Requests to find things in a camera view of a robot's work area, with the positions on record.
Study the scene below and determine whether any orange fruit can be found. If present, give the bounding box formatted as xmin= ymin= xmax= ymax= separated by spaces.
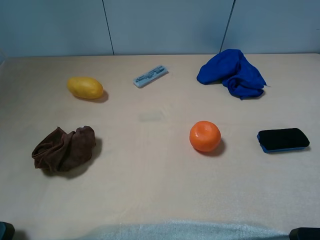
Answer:
xmin=189 ymin=121 xmax=222 ymax=152

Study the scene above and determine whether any yellow mango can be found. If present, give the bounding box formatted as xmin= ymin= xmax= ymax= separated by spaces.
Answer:
xmin=67 ymin=76 xmax=104 ymax=100

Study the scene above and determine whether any blue crumpled cloth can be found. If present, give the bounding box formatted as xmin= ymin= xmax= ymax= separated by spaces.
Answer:
xmin=196 ymin=49 xmax=267 ymax=100

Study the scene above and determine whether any brown crumpled cloth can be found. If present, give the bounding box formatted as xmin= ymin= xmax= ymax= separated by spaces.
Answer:
xmin=31 ymin=126 xmax=96 ymax=173

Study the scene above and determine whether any light teal foam pad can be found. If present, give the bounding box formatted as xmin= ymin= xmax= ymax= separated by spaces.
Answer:
xmin=79 ymin=221 xmax=289 ymax=240

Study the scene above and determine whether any blue black board eraser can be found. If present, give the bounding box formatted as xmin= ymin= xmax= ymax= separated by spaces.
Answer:
xmin=257 ymin=128 xmax=310 ymax=154

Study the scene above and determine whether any black right base corner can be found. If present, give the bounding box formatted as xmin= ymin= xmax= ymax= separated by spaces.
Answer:
xmin=289 ymin=227 xmax=320 ymax=240

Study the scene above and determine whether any black base corner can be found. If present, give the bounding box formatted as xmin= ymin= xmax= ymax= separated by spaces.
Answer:
xmin=0 ymin=221 xmax=15 ymax=240
xmin=289 ymin=227 xmax=320 ymax=240

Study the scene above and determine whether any black left base corner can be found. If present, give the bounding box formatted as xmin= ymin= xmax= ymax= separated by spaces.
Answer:
xmin=0 ymin=221 xmax=15 ymax=240

